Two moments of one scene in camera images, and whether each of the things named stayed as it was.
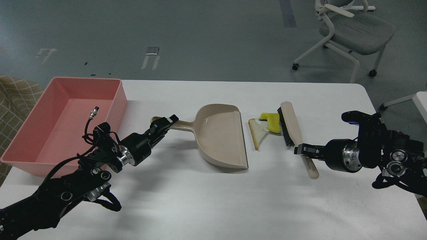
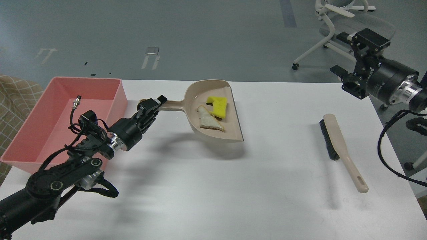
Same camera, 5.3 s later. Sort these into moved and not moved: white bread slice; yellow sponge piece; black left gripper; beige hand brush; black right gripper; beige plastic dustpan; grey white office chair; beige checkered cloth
Moved: white bread slice; black left gripper; yellow sponge piece; beige hand brush; beige plastic dustpan; black right gripper
Not moved: grey white office chair; beige checkered cloth
